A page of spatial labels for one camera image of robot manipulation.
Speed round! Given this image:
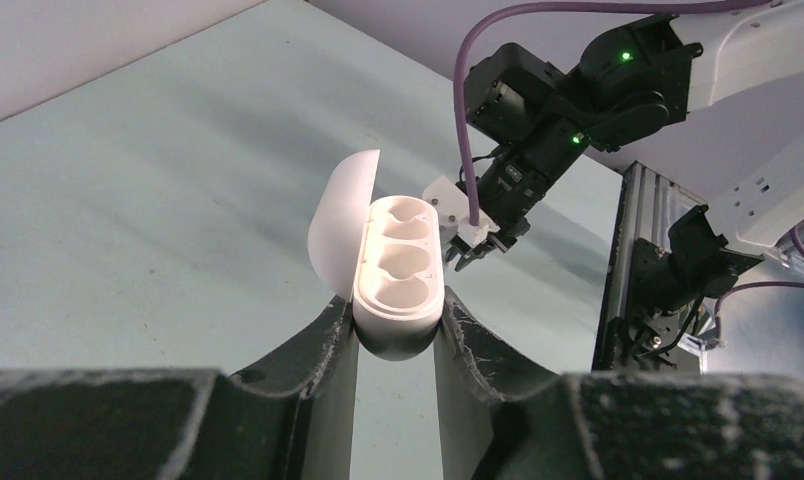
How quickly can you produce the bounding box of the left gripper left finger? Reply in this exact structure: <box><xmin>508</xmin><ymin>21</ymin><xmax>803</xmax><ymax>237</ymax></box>
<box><xmin>0</xmin><ymin>298</ymin><xmax>359</xmax><ymax>479</ymax></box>

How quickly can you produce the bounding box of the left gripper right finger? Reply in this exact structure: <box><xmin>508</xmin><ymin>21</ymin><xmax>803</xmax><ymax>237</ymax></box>
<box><xmin>434</xmin><ymin>290</ymin><xmax>804</xmax><ymax>479</ymax></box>

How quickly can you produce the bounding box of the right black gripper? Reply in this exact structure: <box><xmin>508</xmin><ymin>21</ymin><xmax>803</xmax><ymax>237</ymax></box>
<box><xmin>444</xmin><ymin>148</ymin><xmax>575</xmax><ymax>272</ymax></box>

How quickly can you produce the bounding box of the white earbud charging case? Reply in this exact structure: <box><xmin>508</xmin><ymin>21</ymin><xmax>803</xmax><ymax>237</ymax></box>
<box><xmin>307</xmin><ymin>150</ymin><xmax>445</xmax><ymax>361</ymax></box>

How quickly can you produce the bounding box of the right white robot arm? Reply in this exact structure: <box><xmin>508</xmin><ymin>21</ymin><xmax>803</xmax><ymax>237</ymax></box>
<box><xmin>446</xmin><ymin>1</ymin><xmax>804</xmax><ymax>270</ymax></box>

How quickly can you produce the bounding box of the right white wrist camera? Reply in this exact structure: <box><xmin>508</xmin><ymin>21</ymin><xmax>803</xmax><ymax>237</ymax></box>
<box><xmin>422</xmin><ymin>176</ymin><xmax>500</xmax><ymax>247</ymax></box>

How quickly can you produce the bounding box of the right aluminium frame post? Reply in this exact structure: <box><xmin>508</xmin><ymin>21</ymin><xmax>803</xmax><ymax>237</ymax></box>
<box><xmin>591</xmin><ymin>162</ymin><xmax>703</xmax><ymax>373</ymax></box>

